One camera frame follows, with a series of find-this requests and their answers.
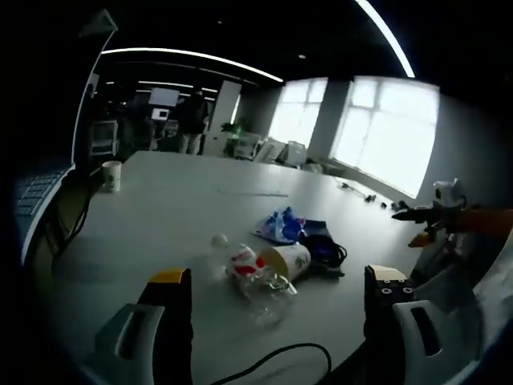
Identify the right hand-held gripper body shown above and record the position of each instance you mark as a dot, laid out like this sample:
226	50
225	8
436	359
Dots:
449	194

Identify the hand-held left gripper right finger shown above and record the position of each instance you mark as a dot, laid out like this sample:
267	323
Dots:
405	341

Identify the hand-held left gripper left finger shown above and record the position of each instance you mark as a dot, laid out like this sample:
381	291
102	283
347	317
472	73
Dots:
132	345

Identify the white bottle cap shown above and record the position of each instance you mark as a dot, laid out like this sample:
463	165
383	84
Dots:
219	240

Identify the blue white plastic bag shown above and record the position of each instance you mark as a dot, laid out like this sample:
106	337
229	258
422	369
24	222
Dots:
280	226

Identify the crushed clear plastic bottle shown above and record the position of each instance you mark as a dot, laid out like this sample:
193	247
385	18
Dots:
256	280

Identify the white printed paper cup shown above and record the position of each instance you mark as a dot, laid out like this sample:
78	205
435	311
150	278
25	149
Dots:
112	176

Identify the small dark table clutter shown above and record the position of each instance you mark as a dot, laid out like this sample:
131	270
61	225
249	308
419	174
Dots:
368	197

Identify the white clothing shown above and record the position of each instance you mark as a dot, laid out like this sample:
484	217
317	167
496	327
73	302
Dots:
457	276

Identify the large bright window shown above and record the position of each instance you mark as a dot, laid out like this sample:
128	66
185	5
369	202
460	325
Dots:
384	132

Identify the white table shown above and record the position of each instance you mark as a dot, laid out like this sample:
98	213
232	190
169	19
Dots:
168	224

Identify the white boxes by window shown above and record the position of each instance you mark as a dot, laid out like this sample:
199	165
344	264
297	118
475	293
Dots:
280	151

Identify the dark chair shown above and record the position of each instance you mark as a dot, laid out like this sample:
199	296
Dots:
66	208

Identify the narrow bright window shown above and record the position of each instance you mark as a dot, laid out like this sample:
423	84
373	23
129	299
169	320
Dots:
298	110

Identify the curved ceiling light strip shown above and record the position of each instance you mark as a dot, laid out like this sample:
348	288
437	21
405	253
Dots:
388	36

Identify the green potted plant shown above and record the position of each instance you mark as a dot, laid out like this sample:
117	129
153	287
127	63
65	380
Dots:
236	126

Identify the white metal cart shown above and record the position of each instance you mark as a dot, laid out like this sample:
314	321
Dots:
104	138

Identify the computer monitor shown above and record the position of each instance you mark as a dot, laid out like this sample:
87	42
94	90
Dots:
163	97

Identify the long ceiling light strip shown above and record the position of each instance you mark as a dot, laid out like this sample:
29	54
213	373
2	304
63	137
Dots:
192	57

